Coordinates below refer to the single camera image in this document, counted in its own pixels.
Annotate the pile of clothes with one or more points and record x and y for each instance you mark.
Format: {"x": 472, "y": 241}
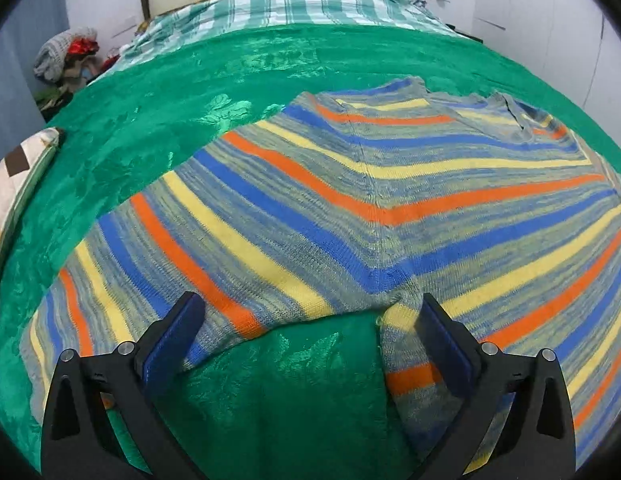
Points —
{"x": 63, "y": 55}

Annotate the brown white patterned pillow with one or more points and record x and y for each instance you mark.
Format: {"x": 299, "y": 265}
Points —
{"x": 15, "y": 175}

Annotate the striped knitted sweater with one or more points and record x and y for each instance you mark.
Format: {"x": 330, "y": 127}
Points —
{"x": 340, "y": 200}

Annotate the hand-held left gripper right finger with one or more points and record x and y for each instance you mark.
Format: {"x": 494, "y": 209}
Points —
{"x": 445, "y": 345}

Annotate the white wardrobe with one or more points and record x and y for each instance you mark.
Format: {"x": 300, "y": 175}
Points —
{"x": 550, "y": 20}

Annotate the green checked bed sheet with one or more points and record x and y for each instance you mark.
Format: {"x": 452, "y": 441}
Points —
{"x": 290, "y": 5}

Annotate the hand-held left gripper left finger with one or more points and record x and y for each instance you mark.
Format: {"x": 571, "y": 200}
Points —
{"x": 173, "y": 340}

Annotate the green floral blanket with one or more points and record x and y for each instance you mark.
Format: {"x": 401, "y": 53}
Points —
{"x": 165, "y": 110}

